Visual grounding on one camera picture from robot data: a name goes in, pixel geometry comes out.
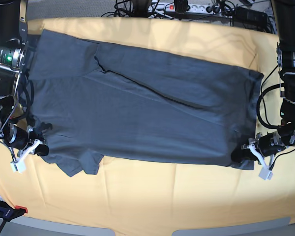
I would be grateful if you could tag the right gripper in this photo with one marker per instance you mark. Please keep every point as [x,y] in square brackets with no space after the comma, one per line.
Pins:
[20,139]

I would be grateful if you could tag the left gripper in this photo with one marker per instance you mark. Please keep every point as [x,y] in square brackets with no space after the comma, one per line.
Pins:
[267,145]

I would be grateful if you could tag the blue-grey T-shirt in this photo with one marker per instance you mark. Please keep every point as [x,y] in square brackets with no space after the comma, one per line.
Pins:
[94,99]

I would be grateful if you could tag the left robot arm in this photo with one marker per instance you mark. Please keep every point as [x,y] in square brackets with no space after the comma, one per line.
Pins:
[284,134]

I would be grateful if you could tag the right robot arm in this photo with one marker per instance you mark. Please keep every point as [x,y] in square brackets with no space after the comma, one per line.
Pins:
[16,90]

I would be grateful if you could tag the blue bar clamp red pad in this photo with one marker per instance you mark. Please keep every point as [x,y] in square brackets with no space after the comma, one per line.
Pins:
[8,213]

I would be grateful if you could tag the yellow table cloth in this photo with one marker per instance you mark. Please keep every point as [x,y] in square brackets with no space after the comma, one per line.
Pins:
[136,198]

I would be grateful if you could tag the black power adapter brick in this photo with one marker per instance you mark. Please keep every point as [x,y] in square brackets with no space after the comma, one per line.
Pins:
[252,17]

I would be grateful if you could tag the white power strip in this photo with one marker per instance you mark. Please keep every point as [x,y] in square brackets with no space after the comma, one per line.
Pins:
[192,8]

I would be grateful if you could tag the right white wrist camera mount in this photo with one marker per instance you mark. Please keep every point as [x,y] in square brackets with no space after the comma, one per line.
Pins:
[18,161]

